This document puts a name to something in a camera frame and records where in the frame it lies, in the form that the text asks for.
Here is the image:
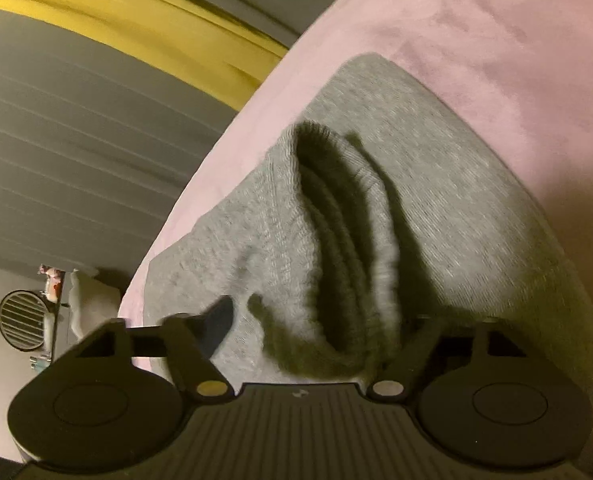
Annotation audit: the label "white plastic bag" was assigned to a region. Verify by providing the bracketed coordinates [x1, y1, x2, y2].
[66, 268, 123, 342]

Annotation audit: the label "small colourful item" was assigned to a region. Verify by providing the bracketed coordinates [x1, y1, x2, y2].
[37, 264, 66, 305]

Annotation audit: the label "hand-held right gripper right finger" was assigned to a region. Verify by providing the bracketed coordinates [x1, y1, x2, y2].
[367, 315, 520, 403]

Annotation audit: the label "grey pants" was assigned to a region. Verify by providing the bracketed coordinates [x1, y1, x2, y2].
[144, 52, 593, 408]

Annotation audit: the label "yellow curtain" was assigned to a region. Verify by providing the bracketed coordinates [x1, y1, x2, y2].
[0, 0, 290, 111]

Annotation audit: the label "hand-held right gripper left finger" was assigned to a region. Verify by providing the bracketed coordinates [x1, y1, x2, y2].
[76, 297, 234, 401]

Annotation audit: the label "round white grille fan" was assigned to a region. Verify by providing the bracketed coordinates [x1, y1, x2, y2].
[0, 289, 48, 351]

